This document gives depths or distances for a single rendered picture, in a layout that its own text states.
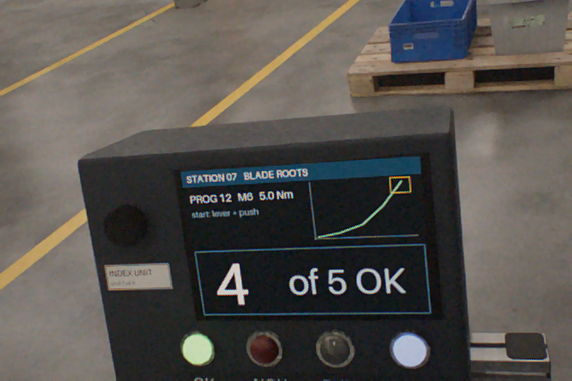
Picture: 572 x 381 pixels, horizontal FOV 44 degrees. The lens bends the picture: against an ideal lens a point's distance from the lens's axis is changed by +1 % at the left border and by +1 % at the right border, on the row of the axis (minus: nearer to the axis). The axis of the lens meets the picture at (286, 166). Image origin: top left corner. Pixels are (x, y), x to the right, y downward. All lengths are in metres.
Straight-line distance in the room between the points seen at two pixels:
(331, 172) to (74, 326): 2.20
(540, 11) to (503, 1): 0.18
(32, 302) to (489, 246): 1.68
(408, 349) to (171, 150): 0.21
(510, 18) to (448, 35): 0.31
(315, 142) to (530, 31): 3.35
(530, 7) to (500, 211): 1.33
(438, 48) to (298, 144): 3.39
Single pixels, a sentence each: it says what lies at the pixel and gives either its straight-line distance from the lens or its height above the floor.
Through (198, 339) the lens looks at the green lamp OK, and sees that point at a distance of 0.51.
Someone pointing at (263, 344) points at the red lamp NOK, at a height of 1.12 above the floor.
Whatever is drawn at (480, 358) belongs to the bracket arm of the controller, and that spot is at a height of 1.05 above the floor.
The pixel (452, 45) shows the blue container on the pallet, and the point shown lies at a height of 0.23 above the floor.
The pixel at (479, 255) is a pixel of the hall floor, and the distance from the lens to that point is 2.50.
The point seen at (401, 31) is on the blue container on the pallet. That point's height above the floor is 0.32.
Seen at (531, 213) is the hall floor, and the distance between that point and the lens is 2.72.
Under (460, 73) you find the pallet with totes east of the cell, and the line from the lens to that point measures 3.74.
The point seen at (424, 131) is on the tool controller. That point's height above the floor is 1.25.
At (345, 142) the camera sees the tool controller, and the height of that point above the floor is 1.25.
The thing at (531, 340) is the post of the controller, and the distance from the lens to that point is 0.58.
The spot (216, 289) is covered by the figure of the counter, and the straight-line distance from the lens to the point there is 0.49.
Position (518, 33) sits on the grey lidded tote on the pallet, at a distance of 3.78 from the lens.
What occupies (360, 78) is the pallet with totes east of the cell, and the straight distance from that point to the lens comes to 3.85.
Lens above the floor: 1.44
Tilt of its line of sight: 26 degrees down
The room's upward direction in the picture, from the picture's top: 11 degrees counter-clockwise
